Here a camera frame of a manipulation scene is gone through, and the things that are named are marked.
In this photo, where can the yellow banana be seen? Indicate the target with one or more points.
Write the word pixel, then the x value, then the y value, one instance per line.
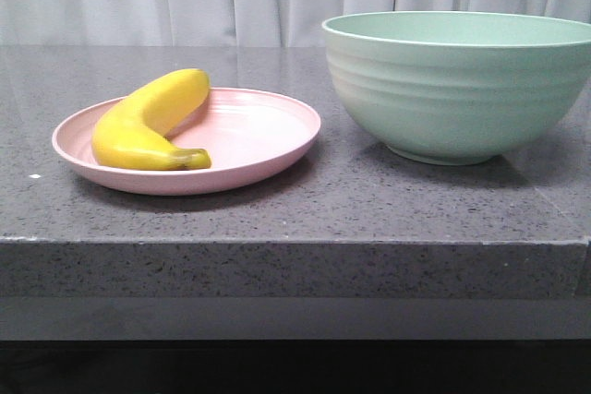
pixel 132 134

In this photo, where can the pink plate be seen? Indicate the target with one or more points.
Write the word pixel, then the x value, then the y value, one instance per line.
pixel 250 135

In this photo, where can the green ribbed bowl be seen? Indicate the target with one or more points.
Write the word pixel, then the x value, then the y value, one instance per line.
pixel 453 87

